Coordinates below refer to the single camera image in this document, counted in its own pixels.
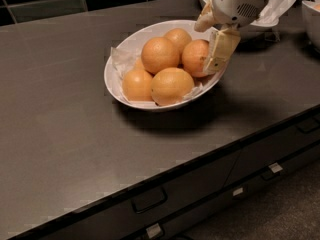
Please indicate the black right drawer handle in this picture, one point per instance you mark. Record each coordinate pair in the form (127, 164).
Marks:
(308, 125)

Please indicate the dark left drawer front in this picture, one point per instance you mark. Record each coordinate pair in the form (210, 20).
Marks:
(120, 220)

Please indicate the black left drawer handle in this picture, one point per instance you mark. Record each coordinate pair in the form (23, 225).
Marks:
(149, 200)

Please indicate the white bowl at right edge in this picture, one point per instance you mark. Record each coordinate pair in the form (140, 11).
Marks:
(311, 19)

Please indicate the white strawberry bowl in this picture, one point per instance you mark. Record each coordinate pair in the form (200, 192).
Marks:
(252, 30)

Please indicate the lower drawer row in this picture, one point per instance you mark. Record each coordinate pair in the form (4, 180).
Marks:
(171, 225)

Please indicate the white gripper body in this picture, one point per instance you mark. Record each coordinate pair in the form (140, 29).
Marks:
(237, 6)

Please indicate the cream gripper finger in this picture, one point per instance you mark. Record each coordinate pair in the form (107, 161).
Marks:
(222, 45)
(206, 19)

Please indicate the black drawer handle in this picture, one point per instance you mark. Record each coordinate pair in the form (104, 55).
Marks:
(149, 200)
(308, 125)

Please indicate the white paper liner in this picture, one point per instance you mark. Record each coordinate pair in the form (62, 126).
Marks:
(132, 83)

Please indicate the small hidden orange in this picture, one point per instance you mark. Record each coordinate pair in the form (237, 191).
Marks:
(138, 64)

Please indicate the dark drawer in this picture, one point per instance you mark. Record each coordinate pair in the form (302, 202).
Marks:
(120, 220)
(271, 149)

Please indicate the dark right drawer front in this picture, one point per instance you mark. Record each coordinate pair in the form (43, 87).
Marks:
(271, 149)

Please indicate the white paper in strawberry bowl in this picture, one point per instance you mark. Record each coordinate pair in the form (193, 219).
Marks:
(274, 10)

